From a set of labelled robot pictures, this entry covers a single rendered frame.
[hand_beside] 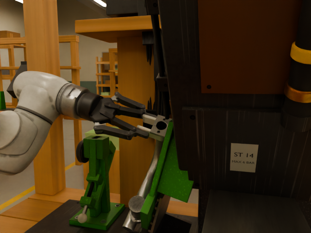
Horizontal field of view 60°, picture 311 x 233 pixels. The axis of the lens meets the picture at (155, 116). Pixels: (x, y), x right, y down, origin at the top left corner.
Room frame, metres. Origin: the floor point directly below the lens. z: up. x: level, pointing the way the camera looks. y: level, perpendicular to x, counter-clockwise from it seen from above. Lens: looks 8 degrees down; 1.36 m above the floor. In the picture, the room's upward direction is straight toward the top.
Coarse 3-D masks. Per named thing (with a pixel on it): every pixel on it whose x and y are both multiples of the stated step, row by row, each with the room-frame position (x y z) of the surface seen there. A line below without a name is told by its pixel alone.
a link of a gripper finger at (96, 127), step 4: (96, 128) 0.67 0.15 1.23; (100, 128) 0.67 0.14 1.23; (104, 128) 0.67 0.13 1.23; (108, 128) 0.67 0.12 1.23; (112, 128) 0.67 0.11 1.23; (116, 128) 0.67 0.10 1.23; (104, 132) 0.68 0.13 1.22; (108, 132) 0.67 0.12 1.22; (112, 132) 0.66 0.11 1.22; (116, 132) 0.66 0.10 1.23; (120, 132) 0.66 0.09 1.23; (124, 132) 0.66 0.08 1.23; (128, 132) 0.66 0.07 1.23; (116, 136) 0.67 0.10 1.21; (120, 136) 0.67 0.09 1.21; (124, 136) 0.66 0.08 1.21
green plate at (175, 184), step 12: (168, 132) 0.53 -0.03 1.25; (168, 144) 0.54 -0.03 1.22; (168, 156) 0.55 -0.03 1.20; (156, 168) 0.54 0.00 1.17; (168, 168) 0.55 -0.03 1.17; (156, 180) 0.54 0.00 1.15; (168, 180) 0.55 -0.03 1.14; (180, 180) 0.54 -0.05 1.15; (156, 192) 0.56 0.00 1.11; (168, 192) 0.55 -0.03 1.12; (180, 192) 0.54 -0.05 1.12
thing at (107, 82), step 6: (96, 60) 10.64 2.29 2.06; (102, 60) 11.09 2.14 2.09; (96, 66) 10.64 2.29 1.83; (102, 66) 11.08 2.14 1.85; (96, 72) 10.64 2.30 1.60; (102, 72) 11.06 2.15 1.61; (96, 78) 10.64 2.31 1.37; (102, 78) 11.05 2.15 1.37; (102, 84) 10.60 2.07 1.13; (108, 84) 10.54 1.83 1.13; (102, 90) 11.05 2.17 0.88; (102, 96) 10.55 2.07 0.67; (108, 96) 10.49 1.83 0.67
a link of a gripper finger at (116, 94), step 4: (116, 92) 0.74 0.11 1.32; (116, 96) 0.74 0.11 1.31; (120, 96) 0.73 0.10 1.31; (120, 100) 0.73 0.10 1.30; (124, 100) 0.72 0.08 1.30; (128, 100) 0.72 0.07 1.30; (132, 100) 0.72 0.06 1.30; (124, 104) 0.74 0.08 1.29; (128, 104) 0.73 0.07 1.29; (132, 104) 0.72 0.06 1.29; (136, 104) 0.71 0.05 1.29; (140, 104) 0.71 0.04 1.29; (136, 108) 0.72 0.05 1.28; (140, 108) 0.73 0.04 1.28; (144, 108) 0.71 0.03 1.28
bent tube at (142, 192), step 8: (160, 120) 0.66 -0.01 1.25; (168, 120) 0.66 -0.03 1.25; (152, 128) 0.65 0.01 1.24; (160, 128) 0.69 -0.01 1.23; (160, 136) 0.64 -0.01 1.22; (160, 144) 0.70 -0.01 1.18; (160, 152) 0.71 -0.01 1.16; (152, 160) 0.72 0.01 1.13; (152, 168) 0.71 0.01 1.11; (152, 176) 0.70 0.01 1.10; (144, 184) 0.68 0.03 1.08; (144, 192) 0.66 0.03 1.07; (128, 216) 0.62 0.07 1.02; (128, 224) 0.60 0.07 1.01; (136, 224) 0.62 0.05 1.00
